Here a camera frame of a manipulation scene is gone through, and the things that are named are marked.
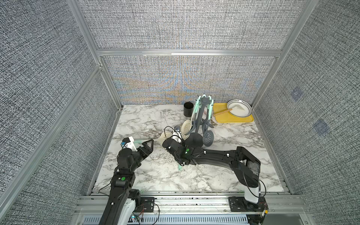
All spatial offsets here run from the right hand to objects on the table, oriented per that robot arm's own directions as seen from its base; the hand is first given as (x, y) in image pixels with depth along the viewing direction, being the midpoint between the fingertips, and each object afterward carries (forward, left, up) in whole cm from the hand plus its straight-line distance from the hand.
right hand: (171, 136), depth 84 cm
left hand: (-6, +10, +4) cm, 12 cm away
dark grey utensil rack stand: (+4, -16, -11) cm, 20 cm away
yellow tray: (+26, -43, -15) cm, 53 cm away
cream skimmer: (-15, -5, -13) cm, 20 cm away
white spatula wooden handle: (+33, -50, -11) cm, 61 cm away
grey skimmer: (+4, -20, +4) cm, 21 cm away
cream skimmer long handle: (+9, -10, -2) cm, 13 cm away
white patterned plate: (+37, -60, -13) cm, 72 cm away
